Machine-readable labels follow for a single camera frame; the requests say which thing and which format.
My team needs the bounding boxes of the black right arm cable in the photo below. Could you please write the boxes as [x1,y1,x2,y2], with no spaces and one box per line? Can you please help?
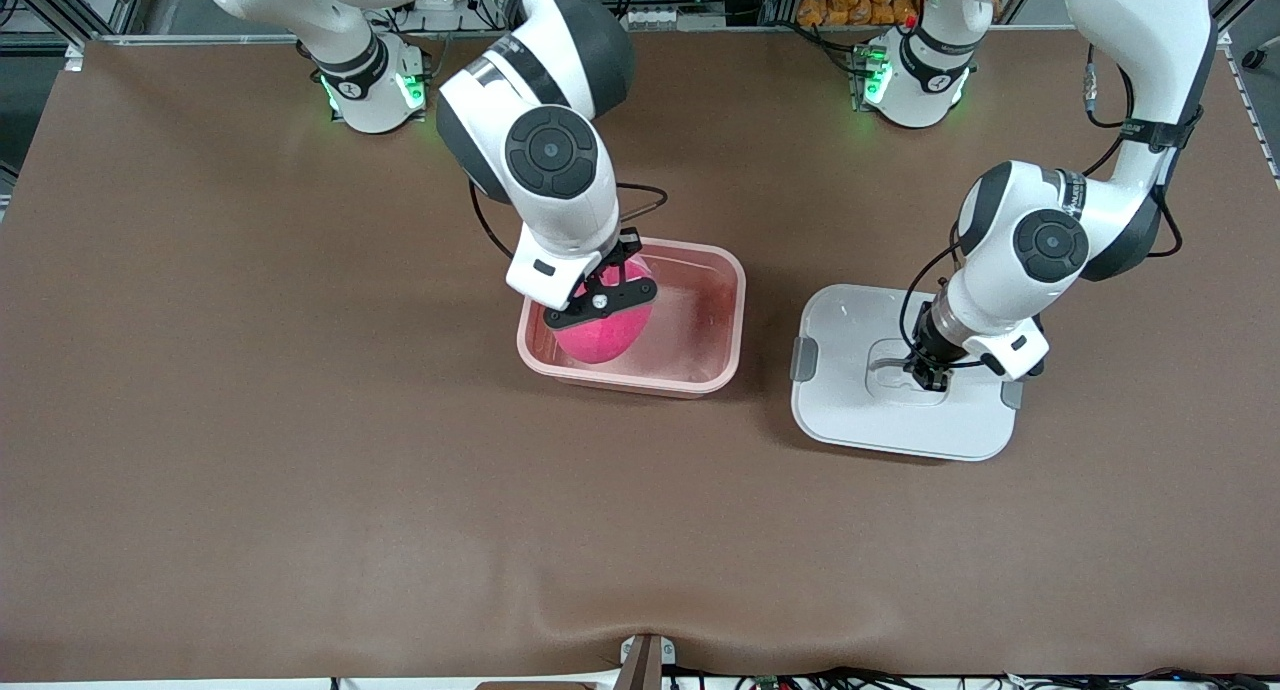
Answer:
[470,175,669,261]

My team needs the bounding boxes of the white box lid with handle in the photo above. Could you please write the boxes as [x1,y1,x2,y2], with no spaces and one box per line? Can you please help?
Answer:
[790,284,1024,463]

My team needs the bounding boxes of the white power strip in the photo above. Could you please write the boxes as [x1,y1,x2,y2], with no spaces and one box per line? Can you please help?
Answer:
[395,0,481,33]

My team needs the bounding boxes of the pink plush toy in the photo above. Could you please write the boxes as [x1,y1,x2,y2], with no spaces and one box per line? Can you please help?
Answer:
[553,255,655,365]

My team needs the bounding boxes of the silver aluminium table rail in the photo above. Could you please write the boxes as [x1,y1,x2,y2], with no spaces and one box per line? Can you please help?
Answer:
[100,25,1201,47]

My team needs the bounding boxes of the aluminium frame strut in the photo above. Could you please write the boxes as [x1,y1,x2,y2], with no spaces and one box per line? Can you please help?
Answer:
[1210,0,1280,49]
[20,0,151,37]

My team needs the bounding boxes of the perforated silver side rail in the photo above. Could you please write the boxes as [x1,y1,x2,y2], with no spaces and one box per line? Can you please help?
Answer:
[1222,45,1280,186]

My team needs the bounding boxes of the brown table mat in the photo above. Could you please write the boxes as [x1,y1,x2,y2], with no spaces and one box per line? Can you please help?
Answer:
[0,25,1280,683]

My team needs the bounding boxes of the metal table clamp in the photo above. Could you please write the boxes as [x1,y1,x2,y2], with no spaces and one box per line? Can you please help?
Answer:
[618,633,677,690]

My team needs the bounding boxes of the white terminal block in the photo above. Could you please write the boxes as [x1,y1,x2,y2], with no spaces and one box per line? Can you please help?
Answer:
[625,5,701,29]

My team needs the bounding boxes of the pink translucent plastic box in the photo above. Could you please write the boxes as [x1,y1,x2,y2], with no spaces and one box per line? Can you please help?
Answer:
[517,236,747,400]

